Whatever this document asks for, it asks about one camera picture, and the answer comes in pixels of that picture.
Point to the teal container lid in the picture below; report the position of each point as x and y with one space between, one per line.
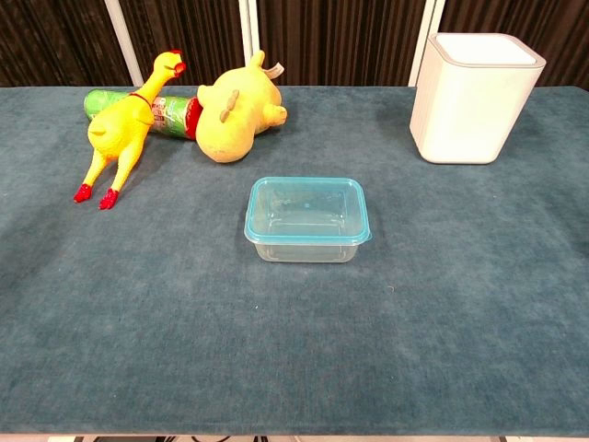
303 202

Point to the clear plastic food container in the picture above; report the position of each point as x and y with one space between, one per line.
303 254

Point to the yellow plush animal toy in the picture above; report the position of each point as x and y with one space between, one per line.
230 124

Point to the teal velvet table cloth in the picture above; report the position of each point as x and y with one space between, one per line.
294 345

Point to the green chips can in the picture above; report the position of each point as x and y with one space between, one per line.
172 115

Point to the dark slatted partition screen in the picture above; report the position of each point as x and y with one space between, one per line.
322 41

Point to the white square trash bin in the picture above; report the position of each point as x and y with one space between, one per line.
460 115

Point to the yellow rubber chicken toy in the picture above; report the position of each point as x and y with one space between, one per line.
119 124

